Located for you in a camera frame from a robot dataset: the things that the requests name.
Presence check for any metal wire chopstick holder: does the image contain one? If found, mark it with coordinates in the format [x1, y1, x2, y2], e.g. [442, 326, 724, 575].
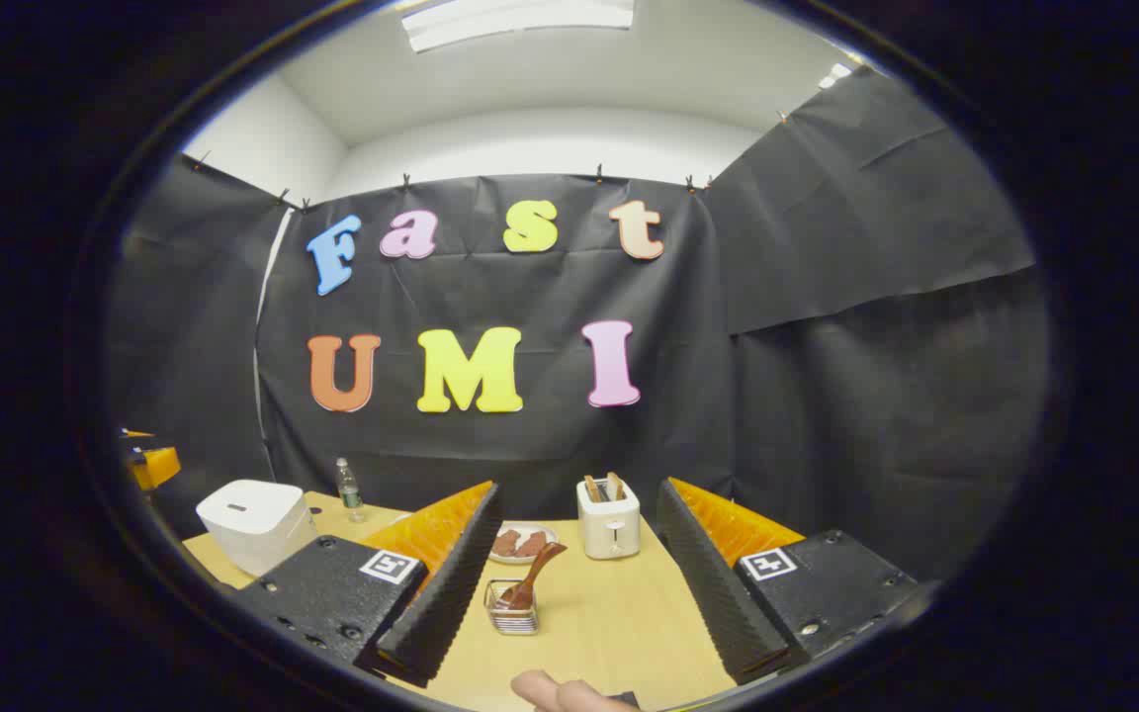
[484, 578, 541, 636]

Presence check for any white rice cooker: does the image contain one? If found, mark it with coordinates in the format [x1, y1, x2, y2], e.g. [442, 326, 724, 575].
[196, 480, 319, 578]

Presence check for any clear plastic bottle green label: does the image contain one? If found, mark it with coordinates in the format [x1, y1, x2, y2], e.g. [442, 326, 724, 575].
[335, 457, 368, 523]

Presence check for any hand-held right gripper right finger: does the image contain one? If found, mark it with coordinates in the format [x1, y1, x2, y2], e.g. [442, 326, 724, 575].
[657, 477, 921, 685]

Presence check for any white round plate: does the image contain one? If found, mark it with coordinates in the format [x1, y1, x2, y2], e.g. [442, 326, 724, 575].
[488, 522, 559, 565]

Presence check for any black backdrop cloth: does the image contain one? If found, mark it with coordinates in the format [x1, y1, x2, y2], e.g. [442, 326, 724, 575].
[105, 64, 1055, 584]

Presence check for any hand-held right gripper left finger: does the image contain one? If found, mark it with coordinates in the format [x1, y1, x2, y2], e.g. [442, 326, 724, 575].
[233, 482, 504, 688]

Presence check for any brown wooden spoon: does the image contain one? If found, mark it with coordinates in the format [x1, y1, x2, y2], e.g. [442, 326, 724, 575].
[496, 541, 569, 611]

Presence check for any large ceiling light panel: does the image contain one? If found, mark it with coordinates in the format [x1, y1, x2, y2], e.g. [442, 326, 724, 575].
[399, 0, 636, 53]

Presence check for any white toaster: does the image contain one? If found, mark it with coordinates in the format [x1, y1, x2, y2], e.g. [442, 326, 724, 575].
[576, 482, 642, 562]

